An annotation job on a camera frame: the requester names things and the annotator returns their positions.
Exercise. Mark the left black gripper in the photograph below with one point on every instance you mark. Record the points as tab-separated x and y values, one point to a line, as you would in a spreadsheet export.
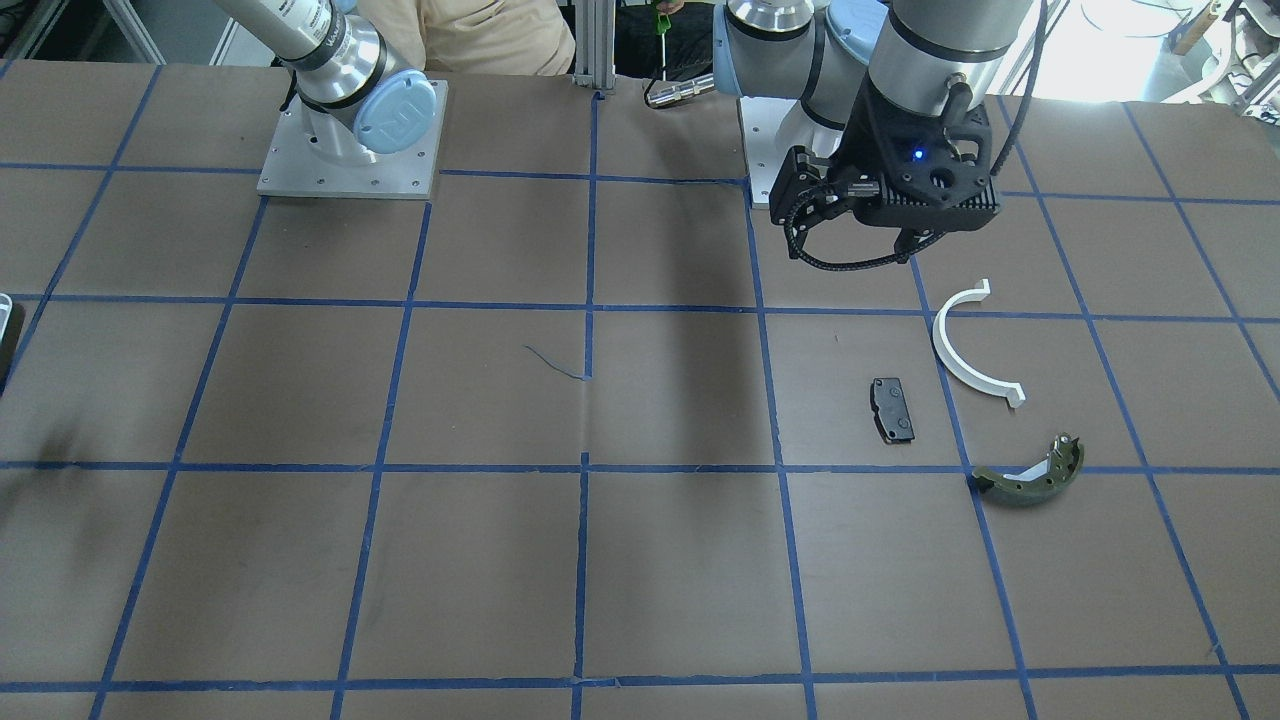
862	148

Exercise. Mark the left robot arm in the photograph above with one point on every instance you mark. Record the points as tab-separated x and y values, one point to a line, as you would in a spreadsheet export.
894	93

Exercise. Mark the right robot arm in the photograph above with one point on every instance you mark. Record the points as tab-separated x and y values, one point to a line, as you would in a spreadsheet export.
342	67

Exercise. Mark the black brake pad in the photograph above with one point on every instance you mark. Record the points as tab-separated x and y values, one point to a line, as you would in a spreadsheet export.
890	411

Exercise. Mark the olive green brake shoe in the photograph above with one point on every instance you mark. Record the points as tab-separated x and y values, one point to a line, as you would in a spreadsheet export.
1048	479

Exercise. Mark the person in beige shirt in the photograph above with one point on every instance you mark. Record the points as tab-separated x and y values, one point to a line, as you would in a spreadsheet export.
500	38

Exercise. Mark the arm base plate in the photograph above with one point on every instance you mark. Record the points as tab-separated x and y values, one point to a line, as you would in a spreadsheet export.
770	127
312	156

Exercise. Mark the aluminium frame post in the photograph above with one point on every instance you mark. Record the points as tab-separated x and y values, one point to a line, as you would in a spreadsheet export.
594	31

